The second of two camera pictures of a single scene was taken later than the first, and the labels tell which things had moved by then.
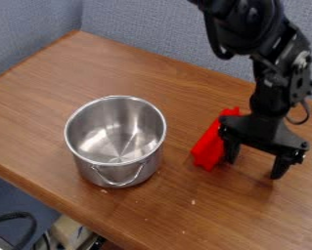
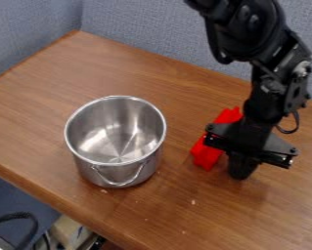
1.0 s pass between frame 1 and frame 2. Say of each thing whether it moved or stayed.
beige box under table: stayed
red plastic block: stayed
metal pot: stayed
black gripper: moved
